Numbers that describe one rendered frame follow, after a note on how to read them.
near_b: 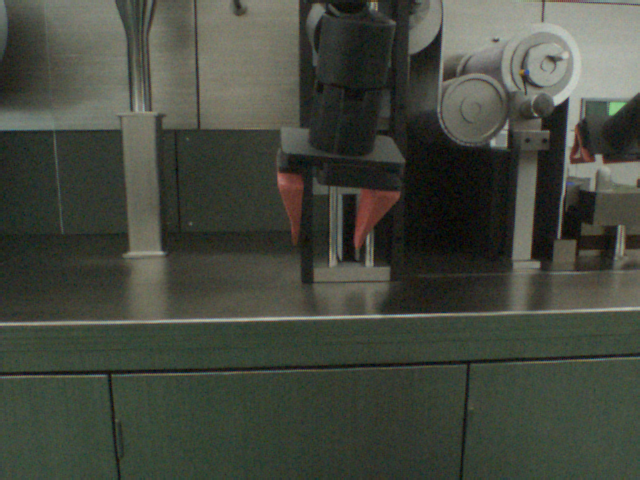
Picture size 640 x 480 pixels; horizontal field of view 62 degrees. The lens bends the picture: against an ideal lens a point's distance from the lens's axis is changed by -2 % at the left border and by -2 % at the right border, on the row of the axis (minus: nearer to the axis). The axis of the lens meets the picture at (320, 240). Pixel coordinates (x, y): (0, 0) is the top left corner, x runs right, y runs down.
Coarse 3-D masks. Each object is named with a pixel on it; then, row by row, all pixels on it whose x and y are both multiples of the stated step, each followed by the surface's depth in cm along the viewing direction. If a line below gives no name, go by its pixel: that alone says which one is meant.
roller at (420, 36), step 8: (432, 0) 92; (440, 0) 92; (432, 8) 92; (440, 8) 92; (432, 16) 93; (440, 16) 93; (424, 24) 93; (432, 24) 93; (440, 24) 93; (416, 32) 93; (424, 32) 93; (432, 32) 93; (416, 40) 93; (424, 40) 93; (408, 48) 93; (416, 48) 93; (408, 56) 101
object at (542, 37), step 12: (528, 36) 93; (540, 36) 93; (552, 36) 93; (516, 48) 93; (528, 48) 93; (564, 48) 94; (516, 60) 94; (516, 72) 94; (516, 84) 95; (528, 84) 94; (564, 84) 95; (552, 96) 95
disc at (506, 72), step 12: (540, 24) 93; (552, 24) 93; (516, 36) 93; (564, 36) 94; (576, 48) 94; (504, 60) 94; (576, 60) 95; (504, 72) 94; (576, 72) 95; (504, 84) 95; (564, 96) 96
